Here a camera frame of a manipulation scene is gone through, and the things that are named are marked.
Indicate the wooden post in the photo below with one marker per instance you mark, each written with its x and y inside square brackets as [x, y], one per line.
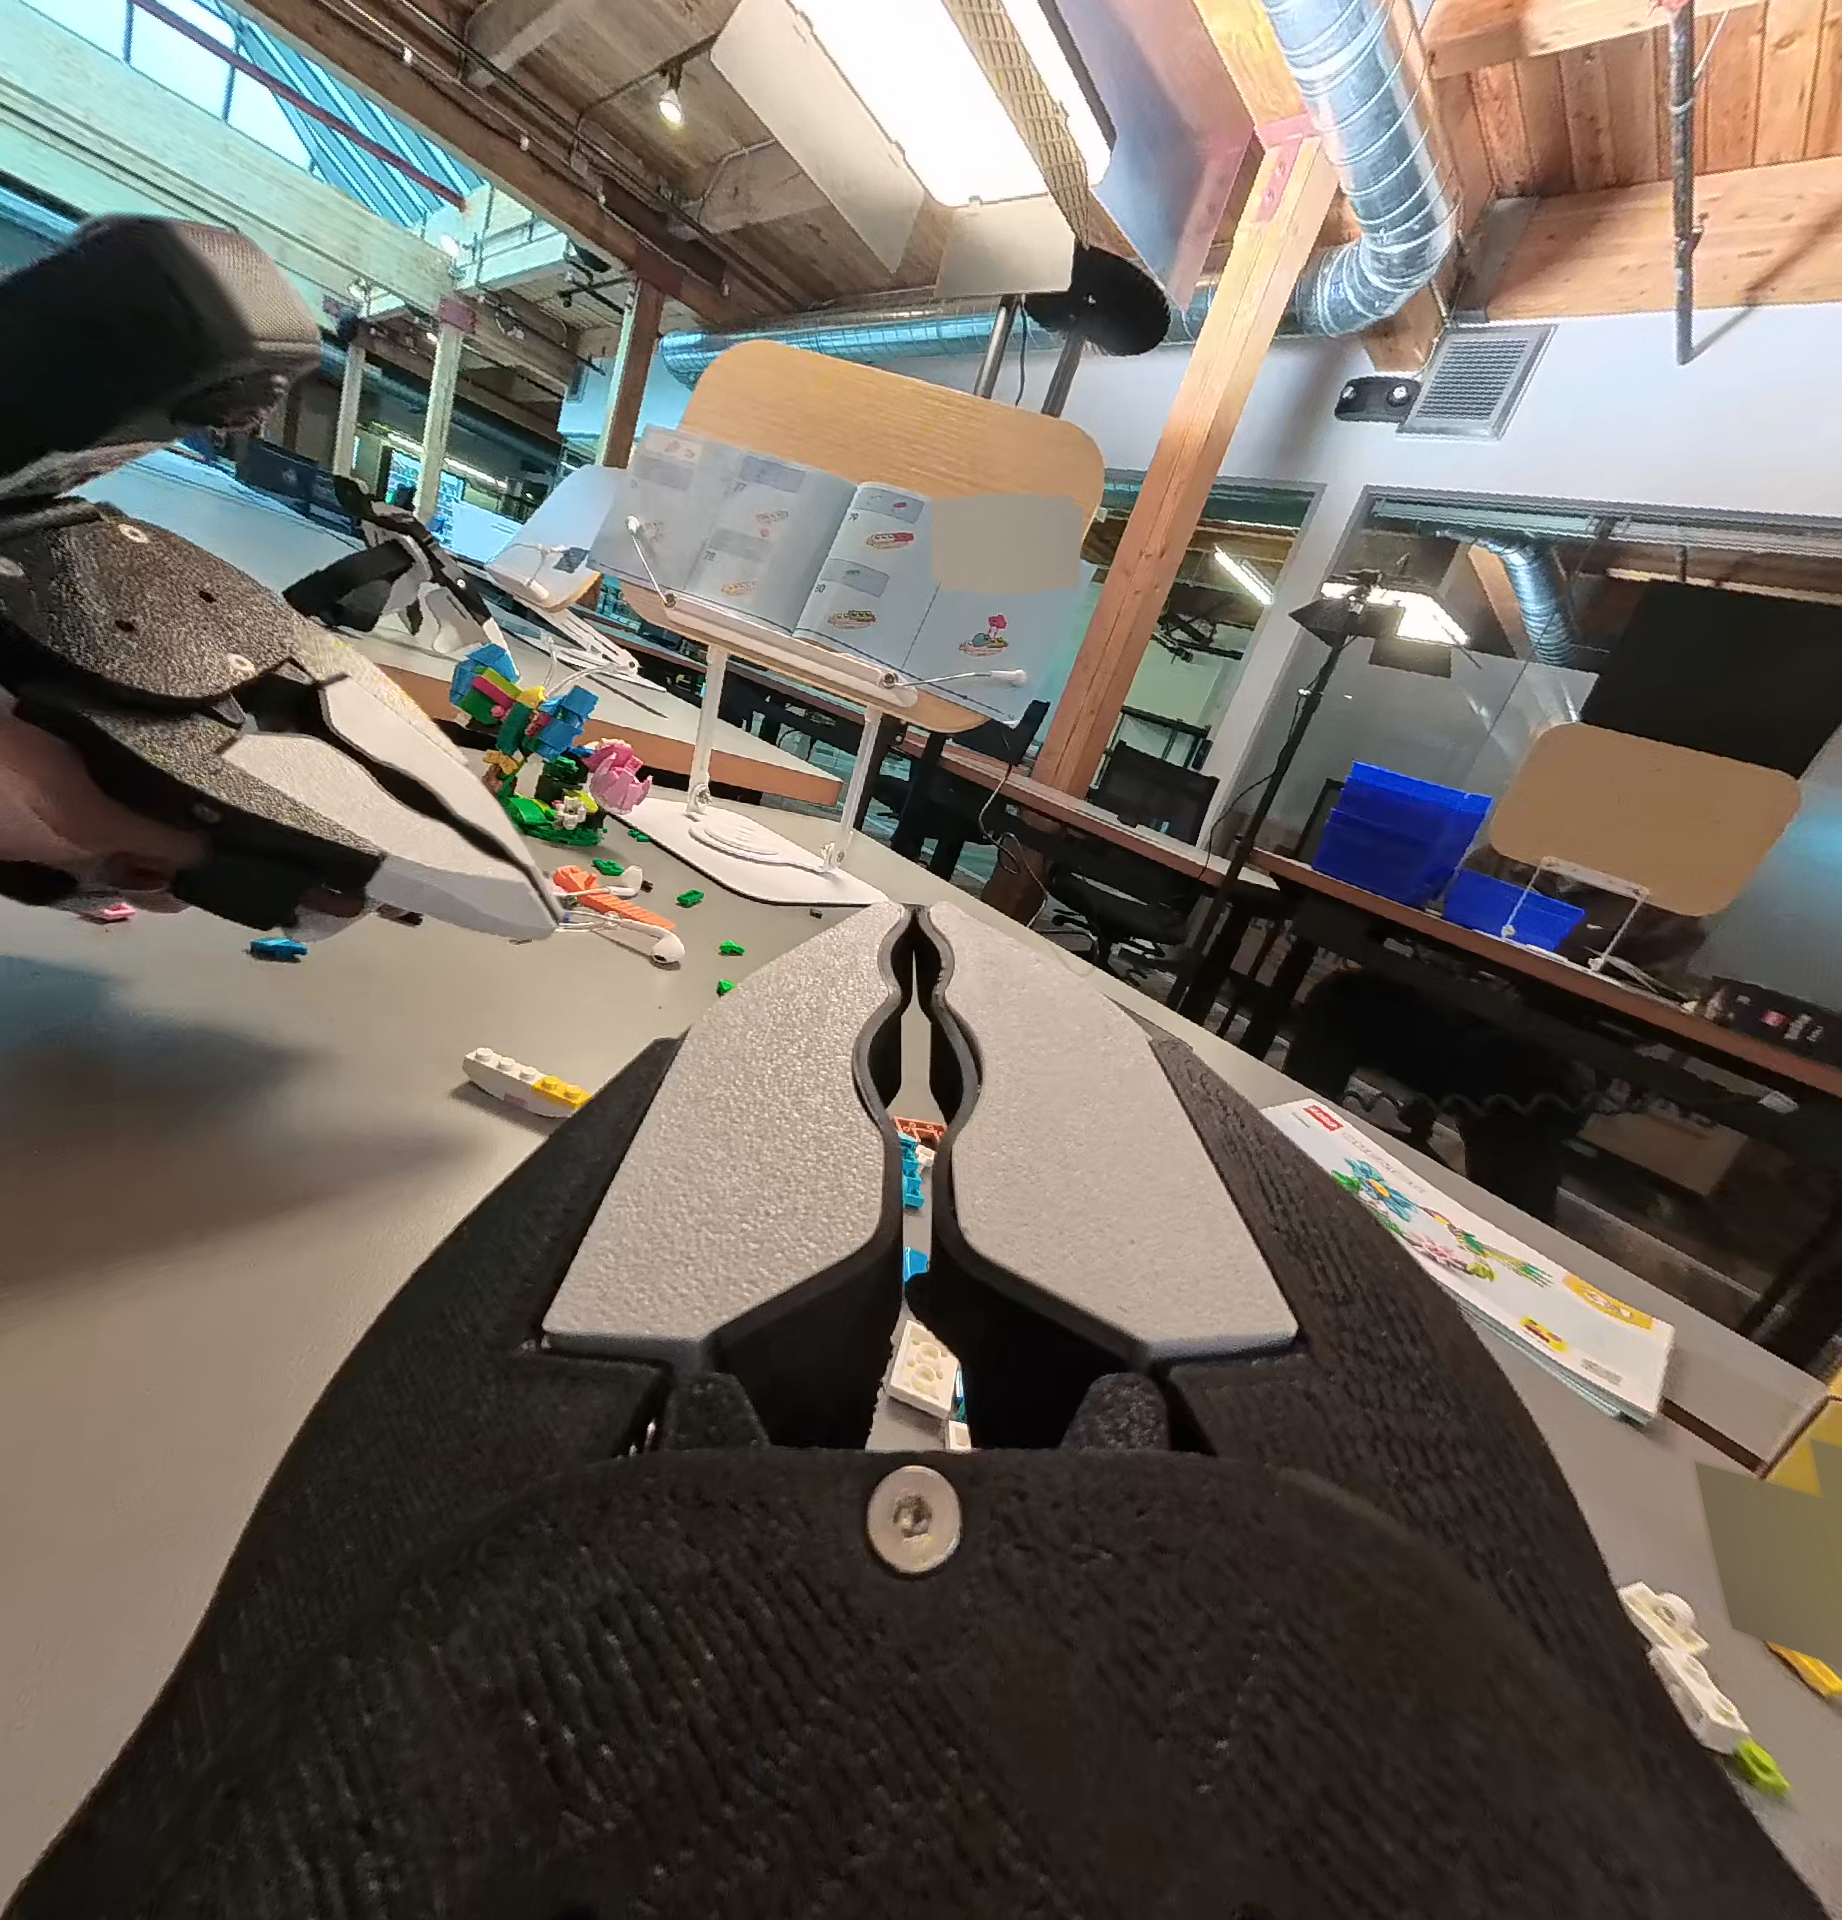
[1162, 570]

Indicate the open instruction book on stand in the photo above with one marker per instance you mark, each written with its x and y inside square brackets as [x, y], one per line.
[892, 421]

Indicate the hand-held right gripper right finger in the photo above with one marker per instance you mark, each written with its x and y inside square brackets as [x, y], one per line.
[1102, 1186]

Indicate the silver ventilation duct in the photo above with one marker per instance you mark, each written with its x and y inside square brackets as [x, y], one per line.
[1371, 121]

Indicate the black box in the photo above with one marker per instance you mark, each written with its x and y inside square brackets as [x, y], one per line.
[1792, 1026]

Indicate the lego flower model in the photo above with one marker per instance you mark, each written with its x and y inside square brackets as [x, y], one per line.
[524, 705]

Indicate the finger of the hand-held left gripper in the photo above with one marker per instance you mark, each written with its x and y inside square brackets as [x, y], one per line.
[396, 832]
[396, 735]

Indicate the wall emergency light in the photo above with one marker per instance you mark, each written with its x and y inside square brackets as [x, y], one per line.
[1378, 397]

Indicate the long wooden table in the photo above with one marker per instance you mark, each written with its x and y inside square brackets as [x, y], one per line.
[1207, 852]

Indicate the black and white device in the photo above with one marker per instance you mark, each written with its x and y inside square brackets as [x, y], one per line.
[396, 576]

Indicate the ceiling light fixture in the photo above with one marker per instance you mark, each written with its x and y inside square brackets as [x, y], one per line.
[922, 106]

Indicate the stack of blue bins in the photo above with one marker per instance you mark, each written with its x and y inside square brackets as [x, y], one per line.
[1402, 825]

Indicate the blue bin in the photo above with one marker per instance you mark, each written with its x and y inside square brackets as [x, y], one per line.
[1514, 907]

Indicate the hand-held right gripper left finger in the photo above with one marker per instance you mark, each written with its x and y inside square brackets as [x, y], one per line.
[742, 1171]

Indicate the black round lamp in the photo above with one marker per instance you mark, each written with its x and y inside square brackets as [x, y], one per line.
[1102, 301]

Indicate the white and yellow lego assembly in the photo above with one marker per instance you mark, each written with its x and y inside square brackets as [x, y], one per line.
[524, 1080]

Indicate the closed instruction booklet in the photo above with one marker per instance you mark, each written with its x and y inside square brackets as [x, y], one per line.
[1461, 1246]

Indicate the lime green lego piece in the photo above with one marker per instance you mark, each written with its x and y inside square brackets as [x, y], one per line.
[1761, 1770]

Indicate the studio light on stand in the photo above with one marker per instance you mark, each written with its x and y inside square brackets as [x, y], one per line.
[1402, 615]

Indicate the person's left hand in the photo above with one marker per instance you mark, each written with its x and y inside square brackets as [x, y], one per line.
[52, 811]

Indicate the orange brick separator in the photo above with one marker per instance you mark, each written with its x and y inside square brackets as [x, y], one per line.
[606, 892]

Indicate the open instruction booklet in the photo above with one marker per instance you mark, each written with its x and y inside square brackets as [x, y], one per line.
[801, 541]

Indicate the pile of lego pieces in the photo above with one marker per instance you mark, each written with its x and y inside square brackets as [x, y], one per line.
[922, 1371]

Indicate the wall vent grille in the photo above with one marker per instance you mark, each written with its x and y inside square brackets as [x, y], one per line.
[1476, 378]

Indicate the yellow lego piece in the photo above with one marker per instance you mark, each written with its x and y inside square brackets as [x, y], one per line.
[1807, 1669]

